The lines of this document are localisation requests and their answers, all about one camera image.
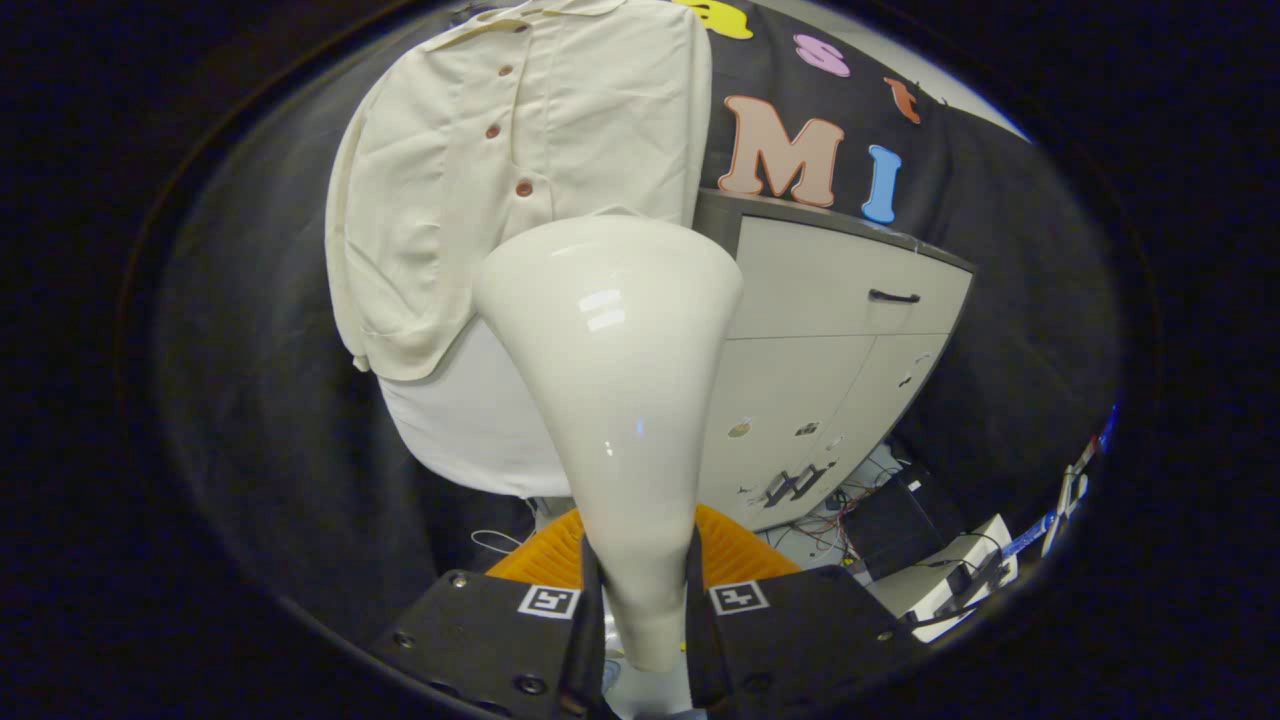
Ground beige cabinet with grey top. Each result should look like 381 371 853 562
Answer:
692 188 976 533

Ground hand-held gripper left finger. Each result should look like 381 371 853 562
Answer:
368 505 606 720

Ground black backdrop cloth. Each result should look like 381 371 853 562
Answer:
150 0 1121 641

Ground white garment steamer head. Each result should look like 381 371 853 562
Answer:
473 215 744 673

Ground black box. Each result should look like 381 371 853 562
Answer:
842 478 941 581

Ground cream button-up shirt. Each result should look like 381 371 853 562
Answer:
325 0 713 383

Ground white box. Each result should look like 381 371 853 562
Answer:
868 515 1019 643

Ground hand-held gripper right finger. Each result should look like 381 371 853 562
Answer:
685 503 926 713

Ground white steamer ironing board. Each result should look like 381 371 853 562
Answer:
378 318 573 499

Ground loose floor cables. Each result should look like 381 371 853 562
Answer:
760 465 901 566

